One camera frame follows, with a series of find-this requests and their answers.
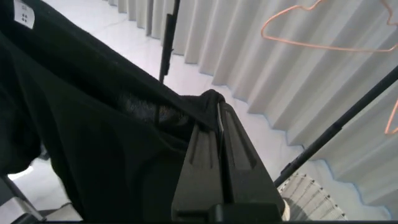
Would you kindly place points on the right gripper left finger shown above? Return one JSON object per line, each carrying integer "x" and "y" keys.
{"x": 199, "y": 186}

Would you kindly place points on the white laundry basket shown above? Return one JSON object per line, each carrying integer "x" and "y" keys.
{"x": 311, "y": 199}

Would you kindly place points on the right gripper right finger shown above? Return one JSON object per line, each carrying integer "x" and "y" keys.
{"x": 248, "y": 186}

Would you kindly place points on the black clothes rack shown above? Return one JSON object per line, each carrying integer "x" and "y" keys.
{"x": 168, "y": 40}

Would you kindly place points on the black garment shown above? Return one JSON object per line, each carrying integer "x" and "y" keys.
{"x": 93, "y": 124}

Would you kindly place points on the pink clothes hanger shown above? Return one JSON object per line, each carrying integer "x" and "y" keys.
{"x": 387, "y": 130}
{"x": 326, "y": 47}

